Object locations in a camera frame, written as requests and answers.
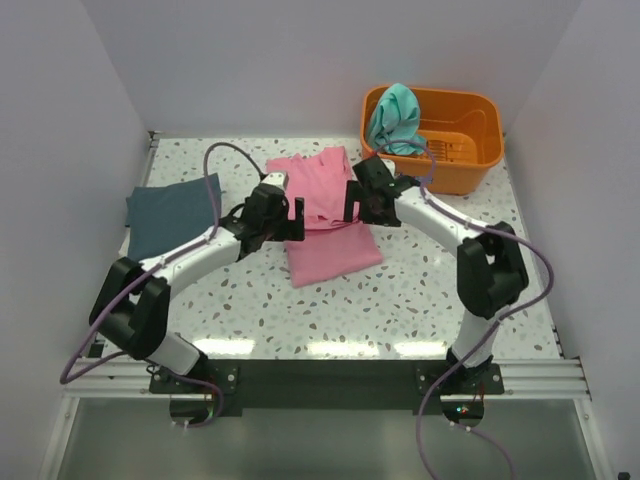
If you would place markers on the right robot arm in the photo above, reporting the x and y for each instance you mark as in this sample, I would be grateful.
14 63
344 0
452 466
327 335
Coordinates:
490 270

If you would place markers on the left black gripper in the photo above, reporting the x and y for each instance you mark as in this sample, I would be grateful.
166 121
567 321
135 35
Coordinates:
290 229

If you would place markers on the aluminium table frame rail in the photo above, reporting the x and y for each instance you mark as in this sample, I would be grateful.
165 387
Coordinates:
58 442

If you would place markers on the orange plastic basket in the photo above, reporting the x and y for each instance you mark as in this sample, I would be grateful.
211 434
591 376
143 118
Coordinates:
463 131

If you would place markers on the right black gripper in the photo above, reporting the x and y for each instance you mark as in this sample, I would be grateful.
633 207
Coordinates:
355 193

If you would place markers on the pink t-shirt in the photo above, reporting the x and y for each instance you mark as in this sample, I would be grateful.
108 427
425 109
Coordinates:
332 247

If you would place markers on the teal t-shirt in basket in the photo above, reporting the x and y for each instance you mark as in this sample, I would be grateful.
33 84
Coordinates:
394 123

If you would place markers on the folded dark blue t-shirt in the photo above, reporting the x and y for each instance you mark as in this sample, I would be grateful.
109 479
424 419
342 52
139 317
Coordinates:
161 219

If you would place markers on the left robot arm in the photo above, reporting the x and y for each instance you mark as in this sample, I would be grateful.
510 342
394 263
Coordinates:
132 308

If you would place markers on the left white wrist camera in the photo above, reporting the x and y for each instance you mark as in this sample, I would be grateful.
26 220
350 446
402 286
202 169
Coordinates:
278 179

